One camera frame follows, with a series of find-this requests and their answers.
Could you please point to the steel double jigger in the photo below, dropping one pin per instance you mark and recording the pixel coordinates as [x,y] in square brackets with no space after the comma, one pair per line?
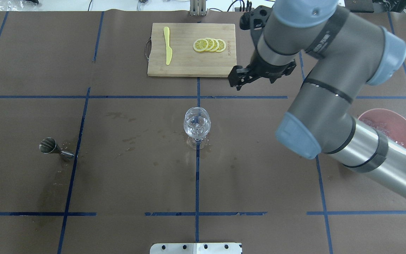
[49,146]

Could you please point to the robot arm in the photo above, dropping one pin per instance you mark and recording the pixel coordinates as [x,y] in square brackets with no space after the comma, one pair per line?
[351,53]

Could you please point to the clear wine glass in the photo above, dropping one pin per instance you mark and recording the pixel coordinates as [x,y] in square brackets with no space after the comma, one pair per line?
[197,126]

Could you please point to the bamboo cutting board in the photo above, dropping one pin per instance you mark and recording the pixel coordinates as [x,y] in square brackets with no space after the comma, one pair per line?
[186,62]

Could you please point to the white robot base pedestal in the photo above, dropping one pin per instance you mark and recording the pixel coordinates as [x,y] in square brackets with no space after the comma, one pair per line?
[197,248]

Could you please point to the pink bowl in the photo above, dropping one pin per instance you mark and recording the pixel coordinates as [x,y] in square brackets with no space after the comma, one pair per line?
[395,120]

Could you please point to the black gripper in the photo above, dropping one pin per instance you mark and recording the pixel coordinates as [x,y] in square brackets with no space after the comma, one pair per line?
[258,68]

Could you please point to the aluminium frame post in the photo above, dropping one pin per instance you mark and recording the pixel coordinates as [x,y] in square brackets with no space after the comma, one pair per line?
[198,8]

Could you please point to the yellow plastic knife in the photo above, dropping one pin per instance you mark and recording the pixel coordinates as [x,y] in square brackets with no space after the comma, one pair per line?
[169,50]

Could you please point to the lemon slice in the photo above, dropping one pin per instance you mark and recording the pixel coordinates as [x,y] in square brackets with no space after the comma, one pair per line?
[215,45]
[221,45]
[201,45]
[210,45]

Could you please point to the clear plastic bag with parts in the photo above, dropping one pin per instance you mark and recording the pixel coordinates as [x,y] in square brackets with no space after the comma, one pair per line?
[19,5]

